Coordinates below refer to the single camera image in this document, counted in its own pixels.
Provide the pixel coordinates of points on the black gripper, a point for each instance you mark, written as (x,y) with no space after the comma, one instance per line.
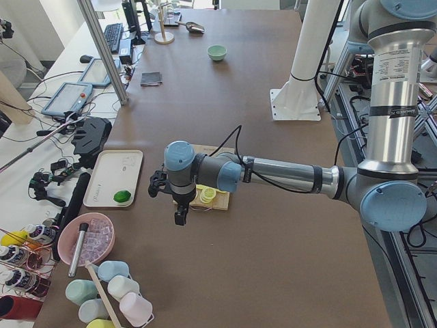
(181,200)

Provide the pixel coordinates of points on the green ceramic bowl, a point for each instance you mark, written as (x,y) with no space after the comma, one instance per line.
(216,52)

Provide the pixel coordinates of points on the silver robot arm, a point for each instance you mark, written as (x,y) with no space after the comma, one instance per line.
(383,187)

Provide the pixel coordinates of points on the pink bowl with ice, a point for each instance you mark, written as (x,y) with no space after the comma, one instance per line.
(98,243)

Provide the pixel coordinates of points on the lemon slice far side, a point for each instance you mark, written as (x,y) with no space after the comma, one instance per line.
(207,195)

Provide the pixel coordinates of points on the yellow plastic knife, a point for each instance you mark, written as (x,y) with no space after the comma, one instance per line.
(202,187)

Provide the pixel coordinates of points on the steel scoop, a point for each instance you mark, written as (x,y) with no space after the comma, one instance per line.
(192,27)

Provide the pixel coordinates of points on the bamboo cutting board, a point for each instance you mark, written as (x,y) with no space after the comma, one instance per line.
(213,201)

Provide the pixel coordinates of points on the wooden mug tree stand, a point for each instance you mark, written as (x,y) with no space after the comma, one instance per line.
(163,37)

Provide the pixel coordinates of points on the green lime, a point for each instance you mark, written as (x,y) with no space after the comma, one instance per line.
(122,196)

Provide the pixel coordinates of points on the cream rabbit tray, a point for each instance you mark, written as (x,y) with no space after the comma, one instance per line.
(114,170)

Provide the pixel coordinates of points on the grey folded cloth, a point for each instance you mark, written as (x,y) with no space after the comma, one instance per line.
(151,79)

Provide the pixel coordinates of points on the white plastic cup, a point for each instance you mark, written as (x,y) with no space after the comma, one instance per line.
(119,286)

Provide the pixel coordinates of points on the steel muddler tool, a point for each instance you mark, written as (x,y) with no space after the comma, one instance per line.
(77,251)

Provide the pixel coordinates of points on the black cylinder tube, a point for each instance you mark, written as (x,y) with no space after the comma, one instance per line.
(72,209)

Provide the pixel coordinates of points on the black keyboard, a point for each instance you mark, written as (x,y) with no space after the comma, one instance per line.
(113,34)

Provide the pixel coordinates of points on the pink plastic cup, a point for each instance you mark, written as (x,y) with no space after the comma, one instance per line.
(136,309)

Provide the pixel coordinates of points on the green plastic cup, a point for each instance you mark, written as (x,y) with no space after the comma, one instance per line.
(79,291)

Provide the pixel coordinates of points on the grey blue plastic cup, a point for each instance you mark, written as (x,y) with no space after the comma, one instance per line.
(92,309)

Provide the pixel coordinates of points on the yellow plastic cup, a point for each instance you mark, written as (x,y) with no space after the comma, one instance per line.
(100,323)

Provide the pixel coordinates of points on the far teach pendant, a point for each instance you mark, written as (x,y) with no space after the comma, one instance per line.
(95,74)

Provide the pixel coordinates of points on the teach pendant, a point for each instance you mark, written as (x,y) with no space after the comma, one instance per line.
(69,97)
(95,74)

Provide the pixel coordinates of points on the black computer mouse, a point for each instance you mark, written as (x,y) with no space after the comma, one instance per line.
(85,59)

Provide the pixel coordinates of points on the near teach pendant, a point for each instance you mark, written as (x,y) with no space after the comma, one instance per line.
(69,97)

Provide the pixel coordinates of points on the yellow lemon fruit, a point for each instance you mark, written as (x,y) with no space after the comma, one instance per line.
(17,238)

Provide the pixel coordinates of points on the red cup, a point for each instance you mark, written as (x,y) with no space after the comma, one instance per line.
(19,308)

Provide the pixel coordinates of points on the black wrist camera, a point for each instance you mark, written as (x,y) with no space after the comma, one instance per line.
(158,183)

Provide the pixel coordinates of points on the black perforated bracket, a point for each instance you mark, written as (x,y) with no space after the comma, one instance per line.
(90,137)

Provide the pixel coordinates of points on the aluminium frame post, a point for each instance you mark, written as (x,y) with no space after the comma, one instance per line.
(91,19)

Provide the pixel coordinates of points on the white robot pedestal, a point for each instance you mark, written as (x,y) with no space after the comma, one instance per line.
(297,100)

